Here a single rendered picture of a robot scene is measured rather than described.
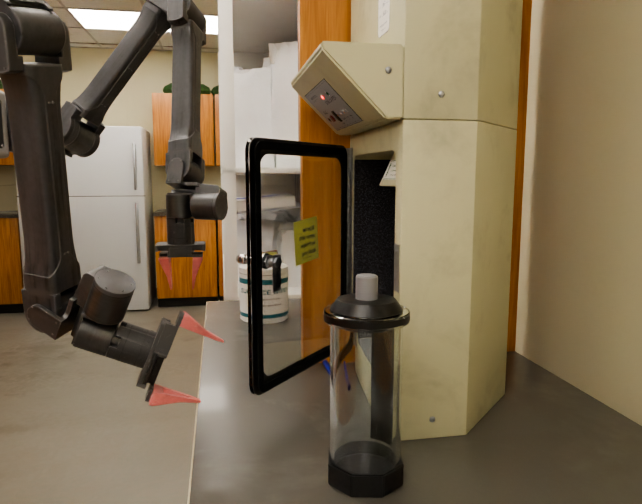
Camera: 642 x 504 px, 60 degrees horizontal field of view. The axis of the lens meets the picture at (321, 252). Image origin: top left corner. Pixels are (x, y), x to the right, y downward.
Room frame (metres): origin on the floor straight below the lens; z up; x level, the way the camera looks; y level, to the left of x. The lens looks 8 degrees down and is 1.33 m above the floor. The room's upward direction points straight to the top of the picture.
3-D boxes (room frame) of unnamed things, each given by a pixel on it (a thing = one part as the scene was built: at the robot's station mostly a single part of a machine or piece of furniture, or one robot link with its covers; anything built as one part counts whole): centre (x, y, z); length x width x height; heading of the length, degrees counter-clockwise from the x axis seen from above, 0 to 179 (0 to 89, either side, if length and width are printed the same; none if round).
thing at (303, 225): (0.96, 0.03, 1.19); 0.30 x 0.01 x 0.40; 149
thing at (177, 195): (1.18, 0.29, 1.27); 0.07 x 0.06 x 0.07; 73
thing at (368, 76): (0.94, -0.03, 1.46); 0.32 x 0.12 x 0.10; 10
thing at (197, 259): (1.19, 0.29, 1.14); 0.07 x 0.07 x 0.09; 11
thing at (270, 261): (0.86, 0.07, 1.18); 0.02 x 0.02 x 0.06; 59
